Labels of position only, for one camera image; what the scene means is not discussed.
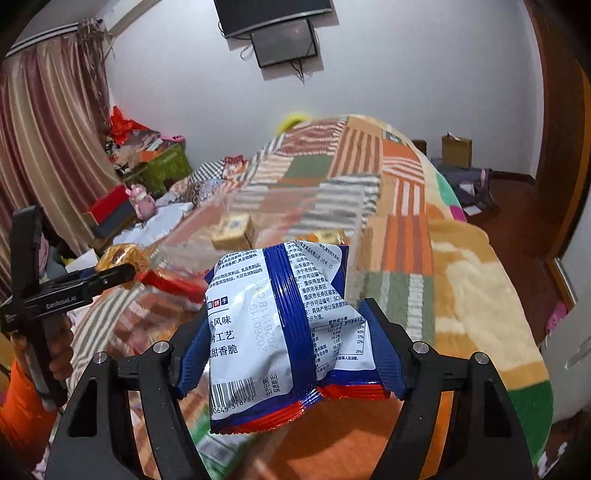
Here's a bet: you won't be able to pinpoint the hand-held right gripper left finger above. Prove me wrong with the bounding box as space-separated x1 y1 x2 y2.
44 316 213 480

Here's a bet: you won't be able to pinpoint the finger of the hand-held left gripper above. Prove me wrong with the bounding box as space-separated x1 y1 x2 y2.
64 262 138 295

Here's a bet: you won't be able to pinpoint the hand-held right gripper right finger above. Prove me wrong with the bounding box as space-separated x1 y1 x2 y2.
359 298 532 480

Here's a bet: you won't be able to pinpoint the golden pastry snack packet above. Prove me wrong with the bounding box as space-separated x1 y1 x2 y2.
98 244 207 303

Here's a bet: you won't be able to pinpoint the blue white snack packet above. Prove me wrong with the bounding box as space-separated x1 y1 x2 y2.
203 241 389 435

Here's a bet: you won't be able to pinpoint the clear plastic container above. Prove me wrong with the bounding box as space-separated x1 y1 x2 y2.
148 182 384 305

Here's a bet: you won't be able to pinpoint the person's left hand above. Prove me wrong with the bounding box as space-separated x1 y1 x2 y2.
46 314 75 383

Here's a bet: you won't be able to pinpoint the white paper sheet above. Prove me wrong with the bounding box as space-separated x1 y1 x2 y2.
65 251 100 278

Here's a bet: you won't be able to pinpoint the dark grey box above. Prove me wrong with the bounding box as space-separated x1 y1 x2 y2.
95 205 139 238

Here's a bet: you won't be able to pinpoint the red box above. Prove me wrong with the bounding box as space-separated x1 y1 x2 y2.
84 185 134 224

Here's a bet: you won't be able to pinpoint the pink toy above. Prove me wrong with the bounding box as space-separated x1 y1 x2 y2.
127 184 158 220

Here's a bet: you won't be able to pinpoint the green box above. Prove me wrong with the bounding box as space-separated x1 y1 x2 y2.
122 143 194 195

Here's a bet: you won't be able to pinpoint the patchwork blanket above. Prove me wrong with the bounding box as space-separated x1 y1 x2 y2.
46 114 555 480

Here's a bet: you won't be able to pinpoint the zigzag patterned cloth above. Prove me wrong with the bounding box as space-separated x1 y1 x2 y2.
168 157 250 206

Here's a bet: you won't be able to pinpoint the red plastic bag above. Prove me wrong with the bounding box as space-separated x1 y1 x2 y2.
109 106 148 144

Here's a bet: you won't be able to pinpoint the striped curtain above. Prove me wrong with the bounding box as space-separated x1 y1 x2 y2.
0 18 121 296

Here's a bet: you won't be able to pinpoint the pink slippers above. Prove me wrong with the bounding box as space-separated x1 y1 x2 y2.
545 300 570 335

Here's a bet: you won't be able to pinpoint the white cabinet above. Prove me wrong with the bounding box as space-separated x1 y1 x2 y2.
551 258 591 418

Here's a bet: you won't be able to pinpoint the pile of clothes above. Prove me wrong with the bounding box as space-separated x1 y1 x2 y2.
431 157 499 217

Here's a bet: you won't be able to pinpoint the brown paper bag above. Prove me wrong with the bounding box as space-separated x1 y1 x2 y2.
441 132 474 168

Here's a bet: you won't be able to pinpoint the yellow cloth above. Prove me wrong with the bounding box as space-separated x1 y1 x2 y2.
279 113 310 132

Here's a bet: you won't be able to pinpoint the wooden door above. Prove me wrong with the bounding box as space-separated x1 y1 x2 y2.
526 0 591 315

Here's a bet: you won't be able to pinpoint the small black wall monitor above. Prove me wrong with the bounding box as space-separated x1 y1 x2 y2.
250 18 318 68

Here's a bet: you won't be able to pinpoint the large black wall monitor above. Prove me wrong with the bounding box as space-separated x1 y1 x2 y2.
213 0 334 35

